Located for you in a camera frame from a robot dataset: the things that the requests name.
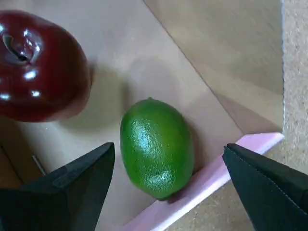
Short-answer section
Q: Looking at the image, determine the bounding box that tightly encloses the green toy lime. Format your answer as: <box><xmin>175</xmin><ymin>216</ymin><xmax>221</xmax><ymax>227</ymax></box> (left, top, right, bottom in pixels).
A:
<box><xmin>119</xmin><ymin>97</ymin><xmax>195</xmax><ymax>201</ymax></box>

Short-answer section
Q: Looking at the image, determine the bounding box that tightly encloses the pink cardboard box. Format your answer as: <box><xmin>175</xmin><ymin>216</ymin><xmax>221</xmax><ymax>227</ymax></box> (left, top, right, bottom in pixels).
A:
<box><xmin>0</xmin><ymin>0</ymin><xmax>285</xmax><ymax>231</ymax></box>

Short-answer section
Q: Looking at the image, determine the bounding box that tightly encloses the dark red toy apple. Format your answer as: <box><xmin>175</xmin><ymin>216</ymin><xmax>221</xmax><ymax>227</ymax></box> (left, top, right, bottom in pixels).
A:
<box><xmin>0</xmin><ymin>9</ymin><xmax>93</xmax><ymax>123</ymax></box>

